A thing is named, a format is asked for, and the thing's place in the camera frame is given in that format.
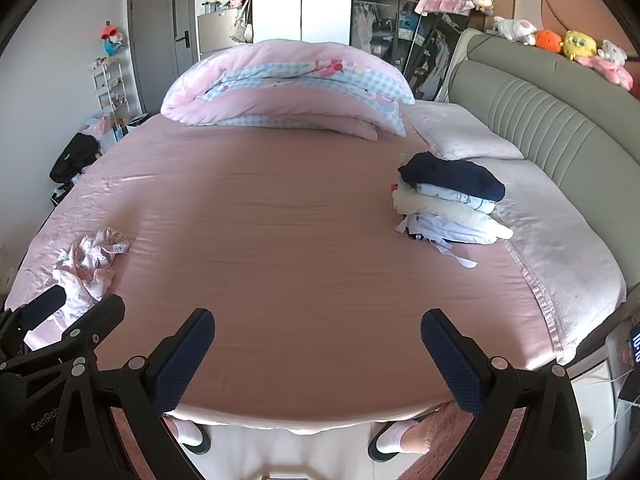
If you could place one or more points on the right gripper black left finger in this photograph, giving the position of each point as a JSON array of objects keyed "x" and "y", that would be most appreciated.
[{"x": 155, "y": 388}]

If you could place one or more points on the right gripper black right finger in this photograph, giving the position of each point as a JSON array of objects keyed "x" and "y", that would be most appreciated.
[{"x": 548, "y": 443}]

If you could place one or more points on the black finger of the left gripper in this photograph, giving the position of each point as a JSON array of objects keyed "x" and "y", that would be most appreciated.
[
  {"x": 31, "y": 315},
  {"x": 90, "y": 330}
]

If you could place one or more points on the pink cartoon print pajama pants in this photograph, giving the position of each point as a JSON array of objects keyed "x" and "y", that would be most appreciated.
[{"x": 85, "y": 272}]

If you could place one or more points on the left foot white sock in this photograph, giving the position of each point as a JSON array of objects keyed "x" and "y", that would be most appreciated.
[{"x": 192, "y": 436}]

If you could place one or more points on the foot white sock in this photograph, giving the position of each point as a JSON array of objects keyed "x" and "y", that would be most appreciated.
[
  {"x": 192, "y": 436},
  {"x": 386, "y": 443}
]

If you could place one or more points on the pink fluffy rug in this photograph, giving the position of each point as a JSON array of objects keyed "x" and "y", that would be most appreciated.
[{"x": 440, "y": 432}]

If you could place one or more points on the right foot white sock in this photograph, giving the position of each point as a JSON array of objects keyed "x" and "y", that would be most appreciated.
[{"x": 386, "y": 443}]

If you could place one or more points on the black bag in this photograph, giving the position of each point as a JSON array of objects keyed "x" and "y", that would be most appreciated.
[{"x": 82, "y": 151}]

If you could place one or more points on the pink bed sheet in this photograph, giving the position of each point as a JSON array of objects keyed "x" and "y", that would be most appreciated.
[{"x": 289, "y": 238}]

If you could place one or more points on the white shelf rack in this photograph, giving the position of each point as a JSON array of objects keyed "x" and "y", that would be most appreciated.
[{"x": 112, "y": 84}]

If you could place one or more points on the folded white striped garment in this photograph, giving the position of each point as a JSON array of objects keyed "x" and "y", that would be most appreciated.
[{"x": 442, "y": 234}]

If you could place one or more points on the folded white printed garment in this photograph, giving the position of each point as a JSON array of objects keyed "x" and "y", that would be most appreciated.
[{"x": 479, "y": 204}]

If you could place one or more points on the folded cream garment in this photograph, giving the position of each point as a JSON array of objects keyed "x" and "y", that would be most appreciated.
[{"x": 406, "y": 201}]

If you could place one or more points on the folded navy garment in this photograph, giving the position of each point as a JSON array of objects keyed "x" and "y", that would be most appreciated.
[{"x": 457, "y": 175}]

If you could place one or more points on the folded pink checkered duvet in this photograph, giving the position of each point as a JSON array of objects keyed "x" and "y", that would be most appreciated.
[{"x": 290, "y": 84}]

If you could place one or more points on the light pink pillow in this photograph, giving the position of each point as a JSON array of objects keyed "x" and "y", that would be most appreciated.
[{"x": 453, "y": 133}]

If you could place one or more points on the grey padded headboard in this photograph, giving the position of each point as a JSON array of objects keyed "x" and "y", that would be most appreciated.
[{"x": 579, "y": 129}]

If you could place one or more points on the grey room door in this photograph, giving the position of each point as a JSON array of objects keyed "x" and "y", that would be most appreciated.
[{"x": 162, "y": 38}]

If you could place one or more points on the pink white plush toy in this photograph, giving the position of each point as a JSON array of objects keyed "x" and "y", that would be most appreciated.
[{"x": 610, "y": 62}]

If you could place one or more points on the yellow plush toy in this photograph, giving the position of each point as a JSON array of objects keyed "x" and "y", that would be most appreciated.
[{"x": 579, "y": 45}]

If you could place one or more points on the dark glass wardrobe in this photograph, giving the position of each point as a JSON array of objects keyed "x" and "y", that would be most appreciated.
[{"x": 418, "y": 45}]

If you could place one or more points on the red blue wall toy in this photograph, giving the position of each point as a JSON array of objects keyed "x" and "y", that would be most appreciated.
[{"x": 111, "y": 38}]

